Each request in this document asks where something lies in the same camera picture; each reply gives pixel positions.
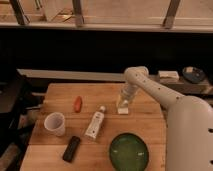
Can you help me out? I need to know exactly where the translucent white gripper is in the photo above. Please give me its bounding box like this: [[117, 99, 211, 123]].
[[117, 83, 137, 106]]

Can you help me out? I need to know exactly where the white sponge block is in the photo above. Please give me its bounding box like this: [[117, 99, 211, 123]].
[[117, 105, 129, 115]]

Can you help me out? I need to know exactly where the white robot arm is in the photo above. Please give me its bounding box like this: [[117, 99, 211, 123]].
[[117, 66, 213, 171]]

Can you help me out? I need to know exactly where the orange carrot toy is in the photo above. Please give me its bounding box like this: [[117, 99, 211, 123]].
[[74, 96, 82, 113]]

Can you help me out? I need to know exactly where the white tube with cap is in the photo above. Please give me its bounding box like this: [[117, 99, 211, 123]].
[[85, 106, 106, 139]]

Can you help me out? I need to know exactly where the green round bowl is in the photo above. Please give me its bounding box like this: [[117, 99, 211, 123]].
[[109, 133, 149, 171]]

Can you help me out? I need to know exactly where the dark blue plate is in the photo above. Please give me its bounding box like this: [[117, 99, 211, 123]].
[[182, 66, 205, 84]]

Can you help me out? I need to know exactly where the black rectangular remote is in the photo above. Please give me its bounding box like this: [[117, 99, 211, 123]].
[[62, 136, 81, 162]]

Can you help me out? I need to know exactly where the white plastic cup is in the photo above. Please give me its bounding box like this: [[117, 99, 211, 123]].
[[44, 112, 65, 136]]

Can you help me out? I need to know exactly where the dark chair at left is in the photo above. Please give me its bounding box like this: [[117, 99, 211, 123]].
[[0, 74, 39, 157]]

